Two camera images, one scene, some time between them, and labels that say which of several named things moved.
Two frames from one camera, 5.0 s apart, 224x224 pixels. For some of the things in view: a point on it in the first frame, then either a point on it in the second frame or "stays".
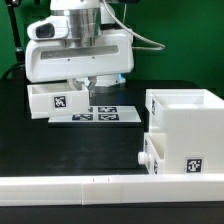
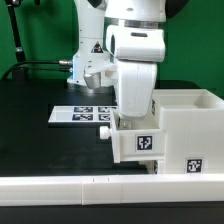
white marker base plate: [104, 114] stays
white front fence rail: [111, 189] stays
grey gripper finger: [77, 84] to [126, 124]
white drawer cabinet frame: [192, 120] stays
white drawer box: [57, 99] to [136, 139]
